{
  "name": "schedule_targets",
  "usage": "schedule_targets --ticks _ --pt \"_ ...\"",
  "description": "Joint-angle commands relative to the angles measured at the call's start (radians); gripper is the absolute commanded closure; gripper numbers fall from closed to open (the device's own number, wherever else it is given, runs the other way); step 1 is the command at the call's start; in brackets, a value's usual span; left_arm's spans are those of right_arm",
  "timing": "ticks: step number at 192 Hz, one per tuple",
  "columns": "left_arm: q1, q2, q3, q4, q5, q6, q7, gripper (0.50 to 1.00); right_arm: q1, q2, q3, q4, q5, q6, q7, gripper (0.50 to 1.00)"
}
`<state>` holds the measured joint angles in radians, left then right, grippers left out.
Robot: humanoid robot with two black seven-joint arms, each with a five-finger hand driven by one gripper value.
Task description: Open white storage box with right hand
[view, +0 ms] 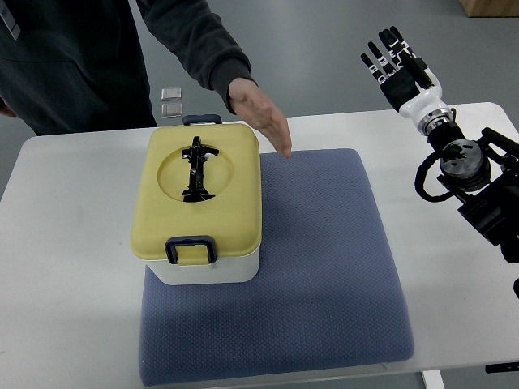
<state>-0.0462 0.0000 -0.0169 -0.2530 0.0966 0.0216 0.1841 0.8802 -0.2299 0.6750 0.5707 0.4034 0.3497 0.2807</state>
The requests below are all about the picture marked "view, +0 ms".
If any black table bracket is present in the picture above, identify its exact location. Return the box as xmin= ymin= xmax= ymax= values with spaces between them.
xmin=485 ymin=361 xmax=519 ymax=374

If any white table leg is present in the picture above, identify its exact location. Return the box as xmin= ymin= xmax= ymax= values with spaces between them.
xmin=421 ymin=370 xmax=445 ymax=389

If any cardboard box corner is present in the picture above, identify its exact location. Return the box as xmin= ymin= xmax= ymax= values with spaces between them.
xmin=459 ymin=0 xmax=518 ymax=18

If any white storage box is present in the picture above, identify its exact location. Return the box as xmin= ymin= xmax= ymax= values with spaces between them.
xmin=145 ymin=245 xmax=260 ymax=285

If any blue padded mat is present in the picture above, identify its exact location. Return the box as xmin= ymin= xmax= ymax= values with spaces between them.
xmin=139 ymin=148 xmax=414 ymax=386

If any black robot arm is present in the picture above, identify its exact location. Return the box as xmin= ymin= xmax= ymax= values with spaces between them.
xmin=414 ymin=109 xmax=518 ymax=263

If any yellow box lid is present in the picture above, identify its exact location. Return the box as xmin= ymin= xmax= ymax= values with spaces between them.
xmin=131 ymin=124 xmax=262 ymax=266

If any person's dark sleeved forearm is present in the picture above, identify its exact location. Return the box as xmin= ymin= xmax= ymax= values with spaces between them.
xmin=137 ymin=0 xmax=252 ymax=113

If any upper metal floor plate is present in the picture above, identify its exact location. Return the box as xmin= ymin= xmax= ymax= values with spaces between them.
xmin=161 ymin=87 xmax=182 ymax=101

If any person's dark hoodie torso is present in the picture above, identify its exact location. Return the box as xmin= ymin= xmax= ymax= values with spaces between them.
xmin=1 ymin=1 xmax=156 ymax=135

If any person's bare hand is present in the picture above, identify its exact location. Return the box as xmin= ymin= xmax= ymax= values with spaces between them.
xmin=228 ymin=78 xmax=292 ymax=158

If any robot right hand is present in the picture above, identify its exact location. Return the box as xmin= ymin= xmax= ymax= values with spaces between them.
xmin=361 ymin=26 xmax=455 ymax=136

